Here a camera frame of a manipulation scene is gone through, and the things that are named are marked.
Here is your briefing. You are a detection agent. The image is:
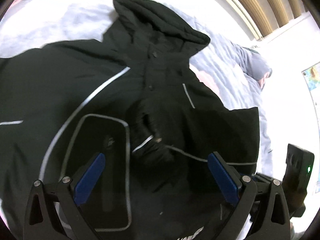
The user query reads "grey floral bed blanket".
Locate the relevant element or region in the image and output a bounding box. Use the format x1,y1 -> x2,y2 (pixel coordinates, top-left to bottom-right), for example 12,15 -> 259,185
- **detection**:
0,0 -> 274,233

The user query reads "black hooded jacket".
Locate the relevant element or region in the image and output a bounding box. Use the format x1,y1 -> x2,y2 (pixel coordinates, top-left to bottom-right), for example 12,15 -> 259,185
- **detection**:
1,0 -> 259,239

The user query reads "poster on wall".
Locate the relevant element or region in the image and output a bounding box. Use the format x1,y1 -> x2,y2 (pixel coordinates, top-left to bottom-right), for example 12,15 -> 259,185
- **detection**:
302,63 -> 320,102

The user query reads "wooden slatted headboard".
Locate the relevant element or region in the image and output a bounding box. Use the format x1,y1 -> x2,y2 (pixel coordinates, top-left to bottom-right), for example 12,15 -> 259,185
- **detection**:
226,0 -> 308,40

